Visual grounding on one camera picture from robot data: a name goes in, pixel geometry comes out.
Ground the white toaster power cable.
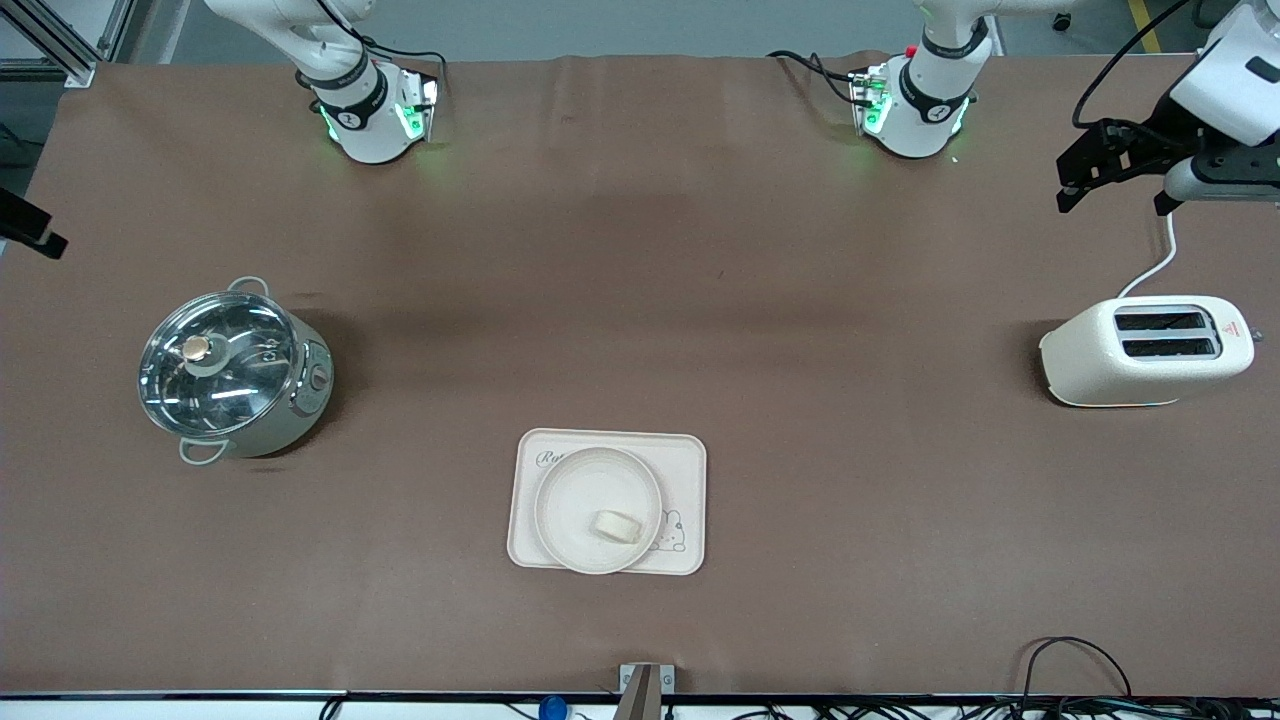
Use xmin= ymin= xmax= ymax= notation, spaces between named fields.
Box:
xmin=1117 ymin=210 xmax=1180 ymax=300

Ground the small pale bun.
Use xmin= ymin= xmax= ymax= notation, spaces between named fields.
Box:
xmin=589 ymin=509 xmax=644 ymax=547

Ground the black cable bundle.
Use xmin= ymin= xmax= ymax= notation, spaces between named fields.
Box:
xmin=700 ymin=698 xmax=1280 ymax=720

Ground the cream rabbit print tray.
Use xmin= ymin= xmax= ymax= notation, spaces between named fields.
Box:
xmin=507 ymin=429 xmax=708 ymax=577

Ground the cream two-slot toaster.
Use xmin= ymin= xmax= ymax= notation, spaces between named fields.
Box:
xmin=1039 ymin=295 xmax=1257 ymax=409

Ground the pale green electric pot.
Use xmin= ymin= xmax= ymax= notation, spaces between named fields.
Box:
xmin=140 ymin=276 xmax=336 ymax=467

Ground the brown table cover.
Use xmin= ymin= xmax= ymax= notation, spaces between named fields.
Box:
xmin=0 ymin=50 xmax=1280 ymax=698

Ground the black right arm base cable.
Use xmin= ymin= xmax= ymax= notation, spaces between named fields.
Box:
xmin=355 ymin=38 xmax=449 ymax=83

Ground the black left arm wrist cable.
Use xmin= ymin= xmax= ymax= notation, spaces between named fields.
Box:
xmin=1071 ymin=0 xmax=1197 ymax=130

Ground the black arm base cable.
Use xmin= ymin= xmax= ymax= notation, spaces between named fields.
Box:
xmin=767 ymin=49 xmax=873 ymax=107
xmin=355 ymin=38 xmax=449 ymax=83

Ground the round cream plate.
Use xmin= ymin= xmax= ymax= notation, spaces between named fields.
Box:
xmin=532 ymin=445 xmax=665 ymax=577

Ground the glass pot lid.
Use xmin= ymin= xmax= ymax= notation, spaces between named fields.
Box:
xmin=137 ymin=291 xmax=302 ymax=437

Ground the black left arm base cable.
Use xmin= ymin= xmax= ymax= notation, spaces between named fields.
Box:
xmin=767 ymin=49 xmax=873 ymax=107

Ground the aluminium frame profile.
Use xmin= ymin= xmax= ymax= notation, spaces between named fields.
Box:
xmin=0 ymin=0 xmax=136 ymax=89

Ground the grey metal camera bracket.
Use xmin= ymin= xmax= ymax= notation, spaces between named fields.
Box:
xmin=612 ymin=662 xmax=676 ymax=720

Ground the black looped cable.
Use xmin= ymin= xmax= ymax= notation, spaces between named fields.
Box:
xmin=1019 ymin=636 xmax=1134 ymax=702

